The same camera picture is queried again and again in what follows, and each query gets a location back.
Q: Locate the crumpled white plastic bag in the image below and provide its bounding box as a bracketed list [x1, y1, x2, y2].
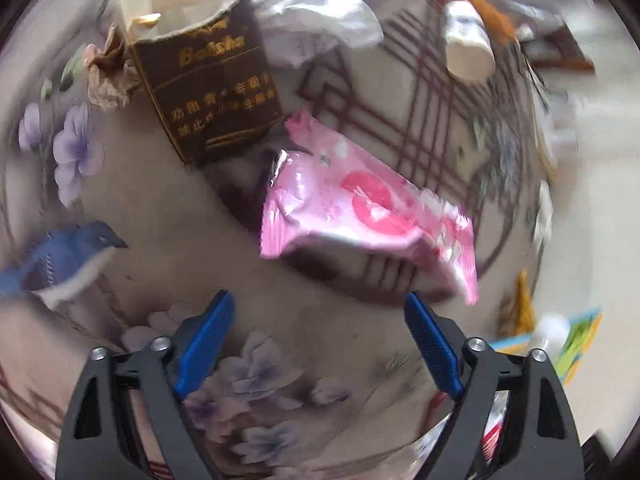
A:
[251, 0, 384, 69]

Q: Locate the crumpled pinkish paper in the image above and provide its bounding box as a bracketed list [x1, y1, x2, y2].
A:
[81, 24, 144, 112]

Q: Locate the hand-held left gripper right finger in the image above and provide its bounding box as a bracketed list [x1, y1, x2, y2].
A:
[403, 291, 587, 480]

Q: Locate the small white bottle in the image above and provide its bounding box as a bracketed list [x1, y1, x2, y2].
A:
[442, 0, 496, 81]

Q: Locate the torn brown box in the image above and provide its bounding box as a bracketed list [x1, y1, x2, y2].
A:
[114, 0, 284, 167]

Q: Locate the pink plastic wrapper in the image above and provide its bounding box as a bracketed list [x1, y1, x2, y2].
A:
[259, 109, 482, 307]

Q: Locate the orange wrapper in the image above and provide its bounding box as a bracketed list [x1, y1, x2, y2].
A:
[444, 0, 517, 42]

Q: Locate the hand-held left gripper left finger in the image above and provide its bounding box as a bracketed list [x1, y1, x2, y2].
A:
[55, 289, 237, 480]

